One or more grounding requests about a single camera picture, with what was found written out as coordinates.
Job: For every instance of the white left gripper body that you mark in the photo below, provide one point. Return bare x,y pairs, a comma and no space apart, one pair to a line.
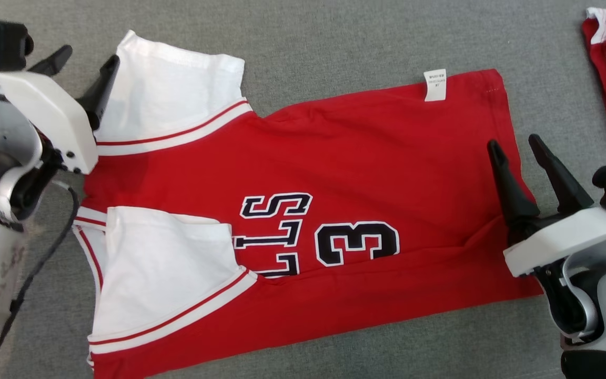
45,110

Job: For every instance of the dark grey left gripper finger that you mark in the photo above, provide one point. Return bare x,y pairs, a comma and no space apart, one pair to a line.
50,62
100,92

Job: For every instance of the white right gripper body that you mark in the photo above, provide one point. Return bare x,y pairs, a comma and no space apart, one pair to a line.
561,245

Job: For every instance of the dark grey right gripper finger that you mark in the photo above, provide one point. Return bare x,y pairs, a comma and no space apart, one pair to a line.
563,184
516,195

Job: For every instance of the red jersey with white sleeves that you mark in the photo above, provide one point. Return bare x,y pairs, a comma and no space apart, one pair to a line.
334,158

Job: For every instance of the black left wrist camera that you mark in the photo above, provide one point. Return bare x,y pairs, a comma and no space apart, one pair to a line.
3,37

